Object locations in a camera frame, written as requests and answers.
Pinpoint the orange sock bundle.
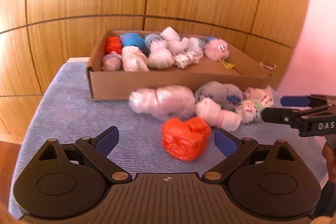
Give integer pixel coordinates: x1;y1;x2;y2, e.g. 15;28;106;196
105;36;122;55
161;117;211;161

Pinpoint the pink fluffy googly-eyed toy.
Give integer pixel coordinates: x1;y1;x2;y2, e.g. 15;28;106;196
203;37;230;61

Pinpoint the blue sock with pink band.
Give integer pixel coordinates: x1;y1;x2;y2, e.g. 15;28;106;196
120;33;146;51

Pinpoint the white fluffy sock teal band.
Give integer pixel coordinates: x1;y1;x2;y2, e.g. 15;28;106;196
186;37;204;59

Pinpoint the lilac and pink knit sock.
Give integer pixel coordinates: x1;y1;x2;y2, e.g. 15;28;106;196
121;46;149;72

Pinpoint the person's right hand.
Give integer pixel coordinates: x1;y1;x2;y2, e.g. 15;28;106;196
322;143;336;184

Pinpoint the white sock with green band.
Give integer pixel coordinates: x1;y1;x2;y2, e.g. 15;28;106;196
243;86;274;107

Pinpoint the white sock with pink band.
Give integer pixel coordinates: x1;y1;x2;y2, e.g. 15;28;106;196
235;100;263;124

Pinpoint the blue towel bed cover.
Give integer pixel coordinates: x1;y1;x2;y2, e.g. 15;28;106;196
13;63;334;214

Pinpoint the pale pink rolled sock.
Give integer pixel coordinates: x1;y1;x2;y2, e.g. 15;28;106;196
195;98;242;132

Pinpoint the grey sock bundle blue detail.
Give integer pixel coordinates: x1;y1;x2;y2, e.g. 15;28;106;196
195;81;243;111

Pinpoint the brown cardboard box tray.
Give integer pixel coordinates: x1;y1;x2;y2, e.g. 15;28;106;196
87;30;272;101

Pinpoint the large pale pink fluffy sock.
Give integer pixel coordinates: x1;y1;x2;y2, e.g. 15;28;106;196
129;85;196;121

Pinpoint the white and lilac sock bundle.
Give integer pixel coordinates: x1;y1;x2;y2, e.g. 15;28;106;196
102;51;122;72

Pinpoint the wooden wardrobe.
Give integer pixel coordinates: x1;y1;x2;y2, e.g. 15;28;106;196
1;0;309;143

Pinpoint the metal wardrobe handle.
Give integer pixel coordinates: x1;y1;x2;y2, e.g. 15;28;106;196
259;62;277;71

